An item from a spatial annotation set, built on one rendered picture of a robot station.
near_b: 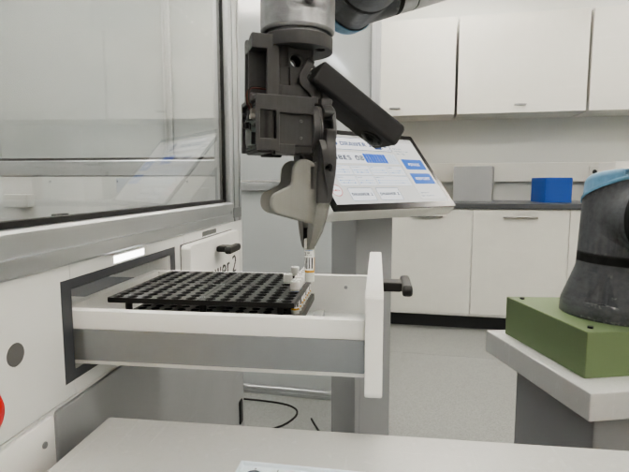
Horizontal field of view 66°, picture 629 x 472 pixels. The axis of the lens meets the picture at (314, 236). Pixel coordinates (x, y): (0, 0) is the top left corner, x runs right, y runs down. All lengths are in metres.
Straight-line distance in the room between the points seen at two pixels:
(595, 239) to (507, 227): 2.71
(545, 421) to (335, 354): 0.50
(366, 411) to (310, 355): 1.16
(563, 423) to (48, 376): 0.72
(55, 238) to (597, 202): 0.74
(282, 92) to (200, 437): 0.37
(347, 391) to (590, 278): 0.96
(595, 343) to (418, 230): 2.78
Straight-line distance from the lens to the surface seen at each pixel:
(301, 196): 0.49
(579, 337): 0.80
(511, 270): 3.60
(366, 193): 1.39
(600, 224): 0.86
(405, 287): 0.59
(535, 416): 0.96
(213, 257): 0.96
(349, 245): 1.50
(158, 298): 0.61
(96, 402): 0.67
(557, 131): 4.35
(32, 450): 0.59
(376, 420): 1.72
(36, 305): 0.55
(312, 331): 0.51
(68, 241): 0.59
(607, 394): 0.77
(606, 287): 0.86
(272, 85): 0.49
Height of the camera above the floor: 1.03
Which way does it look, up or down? 6 degrees down
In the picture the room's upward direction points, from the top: straight up
